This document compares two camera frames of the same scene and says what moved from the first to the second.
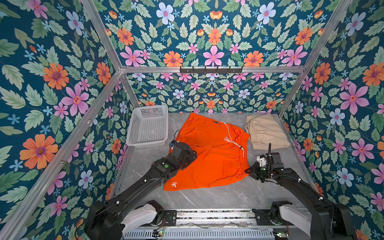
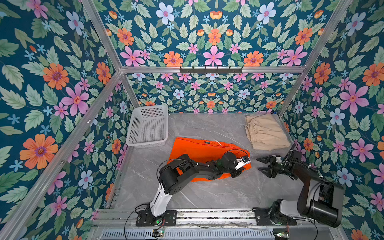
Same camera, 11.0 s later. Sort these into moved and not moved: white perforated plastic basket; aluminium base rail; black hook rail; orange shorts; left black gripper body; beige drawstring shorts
Moved: orange shorts; left black gripper body
Not moved: white perforated plastic basket; black hook rail; aluminium base rail; beige drawstring shorts
